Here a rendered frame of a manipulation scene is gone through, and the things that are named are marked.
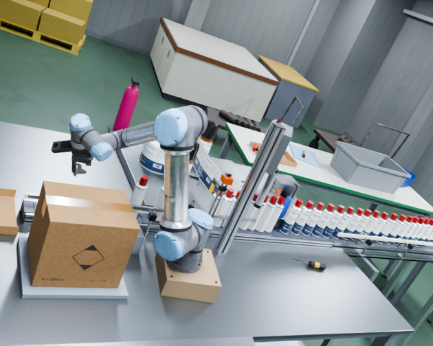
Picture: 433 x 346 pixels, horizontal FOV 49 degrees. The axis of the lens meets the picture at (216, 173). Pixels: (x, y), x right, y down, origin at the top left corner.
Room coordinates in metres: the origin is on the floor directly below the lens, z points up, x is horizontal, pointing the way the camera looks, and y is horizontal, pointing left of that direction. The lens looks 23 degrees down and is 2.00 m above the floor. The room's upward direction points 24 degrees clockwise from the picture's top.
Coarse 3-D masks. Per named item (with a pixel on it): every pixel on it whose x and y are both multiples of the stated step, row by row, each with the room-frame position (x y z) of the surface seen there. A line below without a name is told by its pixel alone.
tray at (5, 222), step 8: (0, 192) 1.62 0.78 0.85; (8, 192) 1.64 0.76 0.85; (0, 200) 1.59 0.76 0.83; (8, 200) 1.62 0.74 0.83; (0, 208) 1.55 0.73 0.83; (8, 208) 1.57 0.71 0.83; (0, 216) 1.50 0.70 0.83; (8, 216) 1.52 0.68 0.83; (0, 224) 1.46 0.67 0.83; (8, 224) 1.47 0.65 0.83; (0, 232) 1.41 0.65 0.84; (8, 232) 1.42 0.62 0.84; (16, 232) 1.44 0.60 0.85
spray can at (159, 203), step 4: (160, 192) 1.85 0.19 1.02; (160, 196) 1.85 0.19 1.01; (156, 200) 1.86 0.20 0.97; (160, 200) 1.85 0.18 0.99; (156, 204) 1.85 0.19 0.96; (160, 204) 1.85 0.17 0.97; (156, 212) 1.85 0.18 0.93; (160, 212) 1.85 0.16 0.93; (160, 216) 1.85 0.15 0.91; (156, 220) 1.85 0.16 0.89
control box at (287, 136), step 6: (276, 120) 2.07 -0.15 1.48; (270, 126) 1.96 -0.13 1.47; (288, 126) 2.05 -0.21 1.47; (288, 132) 1.96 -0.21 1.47; (282, 138) 1.91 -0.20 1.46; (288, 138) 1.91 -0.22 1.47; (282, 144) 1.91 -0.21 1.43; (288, 144) 1.91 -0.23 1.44; (258, 150) 2.00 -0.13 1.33; (276, 150) 1.91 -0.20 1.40; (282, 150) 1.91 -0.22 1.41; (276, 156) 1.91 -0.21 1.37; (282, 156) 1.91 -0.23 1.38; (270, 162) 1.91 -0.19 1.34; (276, 162) 1.91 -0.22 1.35; (270, 168) 1.91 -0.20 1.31; (276, 168) 1.91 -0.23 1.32
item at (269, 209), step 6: (276, 198) 2.17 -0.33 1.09; (270, 204) 2.16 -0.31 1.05; (264, 210) 2.17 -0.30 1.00; (270, 210) 2.16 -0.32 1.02; (264, 216) 2.16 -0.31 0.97; (270, 216) 2.17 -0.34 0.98; (258, 222) 2.16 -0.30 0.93; (264, 222) 2.16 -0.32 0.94; (258, 228) 2.16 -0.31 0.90; (264, 228) 2.16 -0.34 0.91
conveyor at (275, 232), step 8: (24, 200) 1.59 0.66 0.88; (24, 208) 1.55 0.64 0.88; (32, 208) 1.57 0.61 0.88; (144, 216) 1.85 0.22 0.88; (240, 232) 2.08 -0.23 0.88; (248, 232) 2.11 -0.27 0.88; (256, 232) 2.15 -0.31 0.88; (264, 232) 2.18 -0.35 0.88; (272, 232) 2.22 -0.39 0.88; (280, 232) 2.26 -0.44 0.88; (328, 240) 2.40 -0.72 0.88
